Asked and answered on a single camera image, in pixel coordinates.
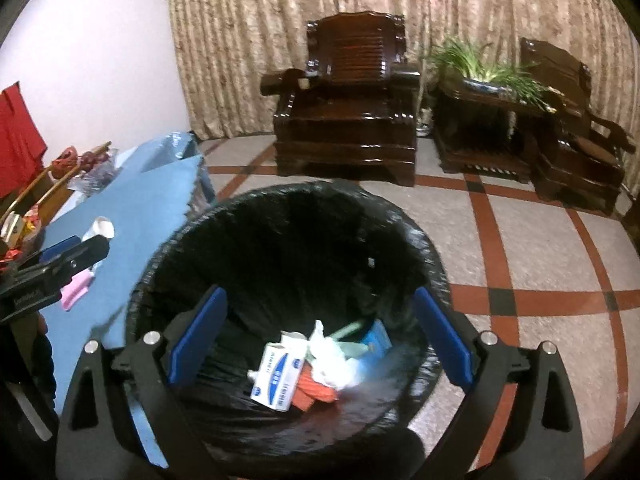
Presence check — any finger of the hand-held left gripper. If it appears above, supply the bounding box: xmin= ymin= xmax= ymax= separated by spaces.
xmin=12 ymin=235 xmax=110 ymax=287
xmin=27 ymin=236 xmax=83 ymax=265

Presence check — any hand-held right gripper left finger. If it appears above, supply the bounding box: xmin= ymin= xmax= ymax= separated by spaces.
xmin=54 ymin=285 xmax=231 ymax=480

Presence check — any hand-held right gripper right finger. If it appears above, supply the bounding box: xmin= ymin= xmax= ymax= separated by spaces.
xmin=412 ymin=286 xmax=587 ymax=480

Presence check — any pink packet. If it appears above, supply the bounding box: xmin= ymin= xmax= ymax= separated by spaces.
xmin=60 ymin=272 xmax=95 ymax=311

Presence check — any light blue packet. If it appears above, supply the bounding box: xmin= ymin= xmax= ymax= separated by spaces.
xmin=362 ymin=320 xmax=394 ymax=357

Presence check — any white and blue carton box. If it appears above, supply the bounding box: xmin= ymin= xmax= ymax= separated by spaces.
xmin=248 ymin=331 xmax=307 ymax=412

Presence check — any green rubber glove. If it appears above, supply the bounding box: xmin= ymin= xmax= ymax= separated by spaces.
xmin=327 ymin=319 xmax=382 ymax=362

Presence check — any bin with black bag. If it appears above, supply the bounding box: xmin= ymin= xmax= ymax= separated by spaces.
xmin=125 ymin=180 xmax=453 ymax=480

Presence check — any white tissue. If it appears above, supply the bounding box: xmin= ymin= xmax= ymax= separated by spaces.
xmin=302 ymin=320 xmax=362 ymax=390

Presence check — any orange foam net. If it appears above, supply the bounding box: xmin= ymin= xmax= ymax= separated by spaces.
xmin=292 ymin=366 xmax=339 ymax=412

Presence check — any white and gold box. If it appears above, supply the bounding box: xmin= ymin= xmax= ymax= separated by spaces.
xmin=0 ymin=214 xmax=26 ymax=242

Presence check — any red bag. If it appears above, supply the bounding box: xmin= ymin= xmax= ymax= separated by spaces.
xmin=50 ymin=146 xmax=79 ymax=176

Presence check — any red cloth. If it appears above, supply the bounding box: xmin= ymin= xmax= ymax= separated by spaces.
xmin=0 ymin=81 xmax=48 ymax=200

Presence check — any light blue table cover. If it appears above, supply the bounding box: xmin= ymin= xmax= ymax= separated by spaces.
xmin=112 ymin=131 xmax=197 ymax=173

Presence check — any dark wooden side table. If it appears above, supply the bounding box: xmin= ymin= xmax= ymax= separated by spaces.
xmin=432 ymin=77 xmax=546 ymax=186

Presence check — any dark wooden armchair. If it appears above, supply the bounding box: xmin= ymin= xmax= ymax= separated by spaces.
xmin=519 ymin=36 xmax=637 ymax=217
xmin=260 ymin=12 xmax=422 ymax=188

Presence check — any green potted plant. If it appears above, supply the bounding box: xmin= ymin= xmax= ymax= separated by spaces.
xmin=429 ymin=35 xmax=563 ymax=113

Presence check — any patterned beige curtain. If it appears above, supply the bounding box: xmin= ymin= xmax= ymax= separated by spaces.
xmin=160 ymin=0 xmax=640 ymax=202

